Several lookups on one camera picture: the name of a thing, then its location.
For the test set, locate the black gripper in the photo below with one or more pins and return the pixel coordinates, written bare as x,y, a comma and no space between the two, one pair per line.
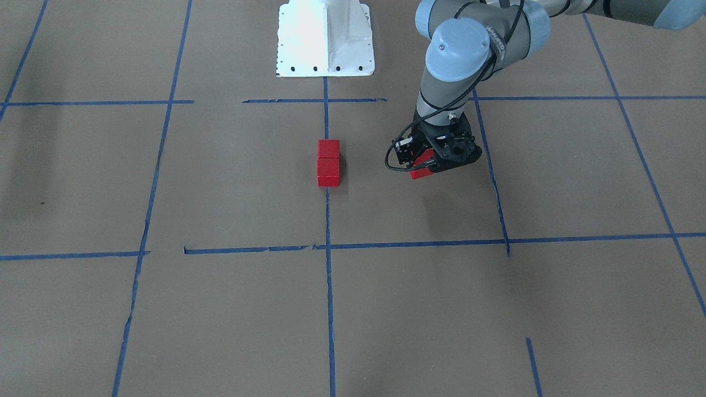
423,136

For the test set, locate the red block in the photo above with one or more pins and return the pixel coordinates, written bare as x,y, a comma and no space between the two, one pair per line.
328,172
328,149
420,171

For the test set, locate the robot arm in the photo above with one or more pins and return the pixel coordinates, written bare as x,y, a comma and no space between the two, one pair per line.
469,41

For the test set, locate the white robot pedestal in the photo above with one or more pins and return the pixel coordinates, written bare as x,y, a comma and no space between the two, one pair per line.
324,38

